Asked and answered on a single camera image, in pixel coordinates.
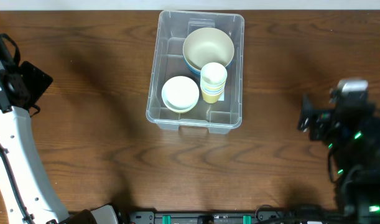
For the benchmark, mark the light blue cup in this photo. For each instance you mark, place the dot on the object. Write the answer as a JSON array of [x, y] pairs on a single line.
[[212, 92]]

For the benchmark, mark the white small bowl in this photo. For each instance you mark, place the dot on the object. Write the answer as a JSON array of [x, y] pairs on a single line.
[[180, 92]]

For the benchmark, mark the white label in bin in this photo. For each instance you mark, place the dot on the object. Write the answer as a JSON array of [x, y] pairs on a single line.
[[222, 96]]

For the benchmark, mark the cream large bowl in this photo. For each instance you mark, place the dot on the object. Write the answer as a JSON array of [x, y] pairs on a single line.
[[206, 45]]

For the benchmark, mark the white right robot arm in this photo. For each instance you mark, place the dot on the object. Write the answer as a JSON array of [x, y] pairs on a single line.
[[351, 132]]

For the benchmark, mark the dark blue bowl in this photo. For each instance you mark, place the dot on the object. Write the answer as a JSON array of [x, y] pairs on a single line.
[[197, 71]]

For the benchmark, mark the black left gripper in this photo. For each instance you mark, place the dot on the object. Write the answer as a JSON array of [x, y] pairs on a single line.
[[34, 82]]

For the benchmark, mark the yellow cup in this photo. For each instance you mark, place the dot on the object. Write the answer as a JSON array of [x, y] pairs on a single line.
[[211, 98], [209, 87]]

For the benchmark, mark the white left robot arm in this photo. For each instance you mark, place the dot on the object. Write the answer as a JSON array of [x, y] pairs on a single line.
[[26, 190]]

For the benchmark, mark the cream cup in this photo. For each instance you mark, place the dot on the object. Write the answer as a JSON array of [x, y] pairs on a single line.
[[214, 73]]

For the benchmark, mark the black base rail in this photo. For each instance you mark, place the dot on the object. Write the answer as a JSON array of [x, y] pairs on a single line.
[[262, 215]]

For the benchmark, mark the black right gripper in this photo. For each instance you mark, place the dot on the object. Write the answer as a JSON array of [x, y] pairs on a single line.
[[316, 118]]

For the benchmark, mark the yellow small bowl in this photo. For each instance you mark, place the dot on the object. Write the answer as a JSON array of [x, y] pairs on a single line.
[[176, 110]]

